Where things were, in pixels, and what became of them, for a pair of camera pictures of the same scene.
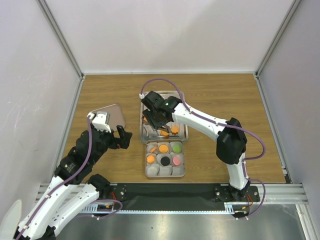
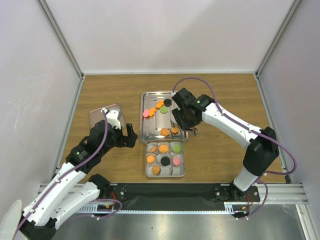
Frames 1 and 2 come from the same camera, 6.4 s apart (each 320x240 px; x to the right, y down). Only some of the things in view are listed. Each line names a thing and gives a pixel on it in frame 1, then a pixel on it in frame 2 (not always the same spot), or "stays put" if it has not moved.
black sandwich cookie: (165, 161) stays put
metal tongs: (164, 127) to (186, 133)
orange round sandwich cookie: (153, 149) stays put
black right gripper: (148, 115) to (177, 112)
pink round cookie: (176, 161) stays put
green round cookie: (177, 149) stays put
